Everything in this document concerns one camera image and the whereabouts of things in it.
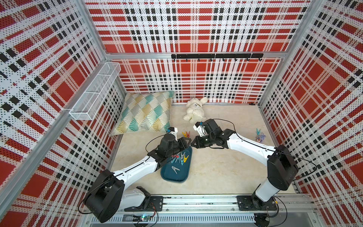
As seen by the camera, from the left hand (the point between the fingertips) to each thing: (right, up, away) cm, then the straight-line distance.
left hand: (191, 140), depth 83 cm
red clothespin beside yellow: (-2, +1, +18) cm, 18 cm away
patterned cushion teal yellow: (-31, +17, +10) cm, 37 cm away
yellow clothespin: (-4, -12, +6) cm, 14 cm away
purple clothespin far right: (+49, +1, +12) cm, 50 cm away
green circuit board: (-25, -36, -14) cm, 46 cm away
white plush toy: (+3, +18, +20) cm, 27 cm away
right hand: (+1, -2, -2) cm, 3 cm away
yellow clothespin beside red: (-5, +1, +18) cm, 19 cm away
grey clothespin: (-10, -18, +2) cm, 21 cm away
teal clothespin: (-6, -14, +5) cm, 16 cm away
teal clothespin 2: (+49, +2, +18) cm, 52 cm away
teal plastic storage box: (-8, -18, +2) cm, 20 cm away
